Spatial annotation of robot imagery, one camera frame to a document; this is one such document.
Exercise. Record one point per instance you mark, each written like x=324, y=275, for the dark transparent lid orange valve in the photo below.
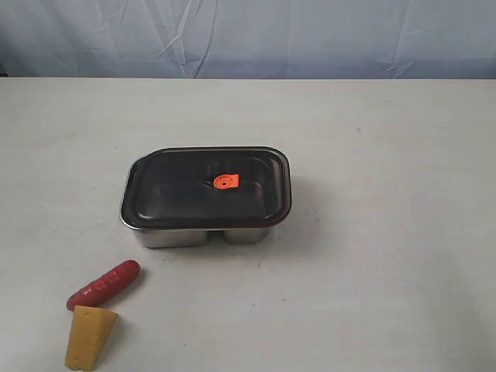
x=182, y=193

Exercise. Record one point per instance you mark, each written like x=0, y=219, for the red toy sausage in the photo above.
x=104, y=288

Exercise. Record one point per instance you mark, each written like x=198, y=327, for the yellow toy cheese wedge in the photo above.
x=90, y=329

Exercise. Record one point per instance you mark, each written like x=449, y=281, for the steel two-compartment lunch box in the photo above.
x=174, y=238

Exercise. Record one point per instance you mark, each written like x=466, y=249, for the wrinkled blue-grey backdrop cloth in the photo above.
x=249, y=39

